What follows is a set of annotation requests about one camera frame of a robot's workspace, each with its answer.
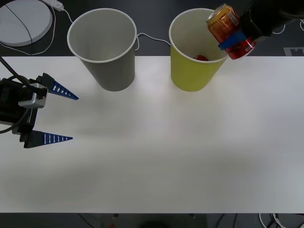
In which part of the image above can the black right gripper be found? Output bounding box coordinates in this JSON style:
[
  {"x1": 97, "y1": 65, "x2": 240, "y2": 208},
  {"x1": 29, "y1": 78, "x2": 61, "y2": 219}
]
[{"x1": 218, "y1": 9, "x2": 274, "y2": 51}]

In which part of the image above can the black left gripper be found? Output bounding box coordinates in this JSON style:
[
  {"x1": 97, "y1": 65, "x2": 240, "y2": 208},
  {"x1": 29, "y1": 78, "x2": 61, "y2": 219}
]
[{"x1": 0, "y1": 73, "x2": 79, "y2": 149}]

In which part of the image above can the orange and red can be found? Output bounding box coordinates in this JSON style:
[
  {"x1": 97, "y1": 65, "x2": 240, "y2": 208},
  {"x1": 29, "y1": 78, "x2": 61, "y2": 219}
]
[{"x1": 205, "y1": 3, "x2": 258, "y2": 60}]

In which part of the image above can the yellow-green plastic bin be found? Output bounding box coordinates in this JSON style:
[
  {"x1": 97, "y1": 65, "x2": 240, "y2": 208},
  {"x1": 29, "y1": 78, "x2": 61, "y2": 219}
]
[{"x1": 169, "y1": 8, "x2": 239, "y2": 93}]

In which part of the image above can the grey plastic bin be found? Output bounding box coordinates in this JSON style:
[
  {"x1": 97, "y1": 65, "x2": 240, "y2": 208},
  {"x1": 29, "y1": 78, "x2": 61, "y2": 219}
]
[{"x1": 67, "y1": 8, "x2": 138, "y2": 92}]

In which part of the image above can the white round disc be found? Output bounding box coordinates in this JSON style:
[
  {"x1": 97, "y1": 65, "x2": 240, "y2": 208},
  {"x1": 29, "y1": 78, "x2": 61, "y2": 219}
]
[{"x1": 0, "y1": 0, "x2": 54, "y2": 48}]

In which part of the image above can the white wavy cable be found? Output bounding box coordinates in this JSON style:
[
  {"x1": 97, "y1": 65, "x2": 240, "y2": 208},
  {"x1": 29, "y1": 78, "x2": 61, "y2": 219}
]
[{"x1": 272, "y1": 18, "x2": 304, "y2": 35}]

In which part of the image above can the white power strip cable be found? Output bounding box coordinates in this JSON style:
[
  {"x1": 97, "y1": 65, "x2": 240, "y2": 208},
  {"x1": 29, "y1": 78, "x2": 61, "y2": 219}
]
[{"x1": 62, "y1": 8, "x2": 171, "y2": 52}]

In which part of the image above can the thin white looped cable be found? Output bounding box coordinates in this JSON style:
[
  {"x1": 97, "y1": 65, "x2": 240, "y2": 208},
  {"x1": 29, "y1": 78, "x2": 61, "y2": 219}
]
[{"x1": 0, "y1": 4, "x2": 57, "y2": 57}]

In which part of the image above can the thin black cable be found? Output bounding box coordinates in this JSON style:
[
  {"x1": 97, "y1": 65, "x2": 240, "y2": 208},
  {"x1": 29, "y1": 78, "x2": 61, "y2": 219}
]
[{"x1": 5, "y1": 4, "x2": 33, "y2": 45}]

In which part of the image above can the white coiled cable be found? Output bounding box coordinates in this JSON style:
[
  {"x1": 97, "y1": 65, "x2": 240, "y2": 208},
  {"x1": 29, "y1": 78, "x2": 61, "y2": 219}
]
[{"x1": 258, "y1": 213, "x2": 285, "y2": 228}]

